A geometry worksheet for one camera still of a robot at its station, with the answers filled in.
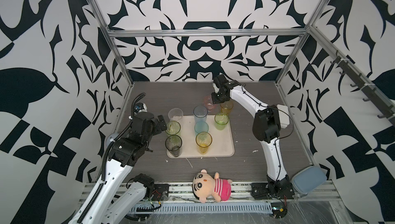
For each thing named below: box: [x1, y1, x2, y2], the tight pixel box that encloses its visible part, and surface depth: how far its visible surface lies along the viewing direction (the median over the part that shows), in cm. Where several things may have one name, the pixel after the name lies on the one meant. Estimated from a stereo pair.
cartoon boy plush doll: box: [192, 169, 233, 204], surface depth 71 cm
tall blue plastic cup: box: [193, 104, 209, 125], surface depth 89 cm
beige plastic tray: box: [166, 114, 235, 159], surface depth 90 cm
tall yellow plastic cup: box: [195, 131, 213, 155], surface depth 81 cm
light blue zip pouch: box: [291, 165, 328, 195], surface depth 77 cm
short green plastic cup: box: [214, 112, 229, 131], surface depth 96 cm
